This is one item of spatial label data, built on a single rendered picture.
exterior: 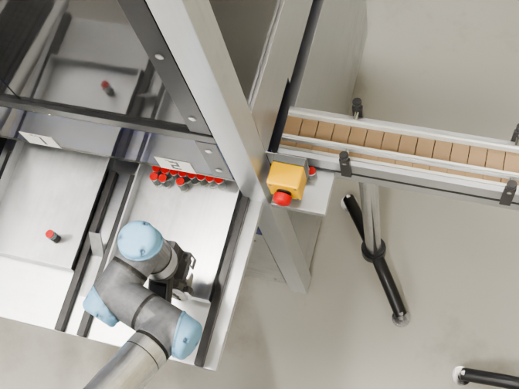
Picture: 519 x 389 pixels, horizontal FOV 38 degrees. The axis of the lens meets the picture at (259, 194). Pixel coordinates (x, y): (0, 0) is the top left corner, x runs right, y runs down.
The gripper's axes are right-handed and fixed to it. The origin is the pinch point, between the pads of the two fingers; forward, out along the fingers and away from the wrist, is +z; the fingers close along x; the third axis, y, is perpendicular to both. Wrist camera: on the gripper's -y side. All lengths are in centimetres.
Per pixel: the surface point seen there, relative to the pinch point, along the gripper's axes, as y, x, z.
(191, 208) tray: 22.0, 5.1, 2.8
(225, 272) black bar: 8.3, -7.7, 1.4
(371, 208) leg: 42, -33, 34
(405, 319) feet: 28, -46, 90
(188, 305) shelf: -0.4, -0.8, 3.6
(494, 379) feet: 13, -75, 80
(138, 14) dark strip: 26, -4, -71
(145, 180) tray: 26.8, 18.7, 2.7
